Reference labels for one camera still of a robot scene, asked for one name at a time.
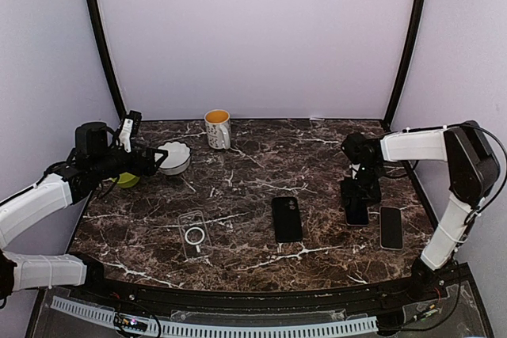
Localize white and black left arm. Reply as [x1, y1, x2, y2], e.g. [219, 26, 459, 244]
[1, 113, 170, 303]

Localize black frame post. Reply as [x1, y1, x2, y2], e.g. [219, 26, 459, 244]
[86, 0, 127, 120]
[382, 0, 425, 131]

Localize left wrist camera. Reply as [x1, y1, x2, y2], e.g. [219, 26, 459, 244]
[117, 110, 142, 153]

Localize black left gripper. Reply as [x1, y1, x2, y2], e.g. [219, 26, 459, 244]
[92, 141, 168, 181]

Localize right black frame post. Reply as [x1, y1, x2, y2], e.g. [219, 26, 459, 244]
[382, 0, 425, 131]

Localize clear magsafe phone case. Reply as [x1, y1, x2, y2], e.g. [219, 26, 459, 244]
[177, 211, 213, 260]

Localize white slotted cable duct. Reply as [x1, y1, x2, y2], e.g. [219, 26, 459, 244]
[50, 296, 379, 337]

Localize black phone case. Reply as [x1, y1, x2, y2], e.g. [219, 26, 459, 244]
[271, 196, 303, 243]

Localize green cup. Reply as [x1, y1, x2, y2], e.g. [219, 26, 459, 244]
[113, 173, 140, 188]

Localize left black frame post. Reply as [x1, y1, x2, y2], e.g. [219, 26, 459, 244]
[86, 0, 127, 120]

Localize black smartphone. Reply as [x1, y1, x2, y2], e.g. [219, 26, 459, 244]
[345, 199, 369, 226]

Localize white scalloped bowl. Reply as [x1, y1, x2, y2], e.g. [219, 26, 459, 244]
[158, 142, 191, 176]

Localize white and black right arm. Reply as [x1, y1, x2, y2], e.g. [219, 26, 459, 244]
[340, 120, 506, 302]

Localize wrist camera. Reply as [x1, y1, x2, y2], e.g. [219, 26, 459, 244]
[117, 110, 142, 153]
[350, 164, 368, 181]

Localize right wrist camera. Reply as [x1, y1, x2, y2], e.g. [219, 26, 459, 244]
[350, 164, 368, 181]

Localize silver edged smartphone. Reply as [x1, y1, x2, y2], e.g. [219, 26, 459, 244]
[379, 207, 403, 250]

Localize black front rail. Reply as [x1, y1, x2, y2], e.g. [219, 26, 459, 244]
[70, 249, 436, 313]

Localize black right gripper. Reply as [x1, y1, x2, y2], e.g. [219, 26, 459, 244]
[341, 164, 383, 206]

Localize white floral mug yellow inside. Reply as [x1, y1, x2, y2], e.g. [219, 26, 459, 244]
[204, 109, 231, 150]

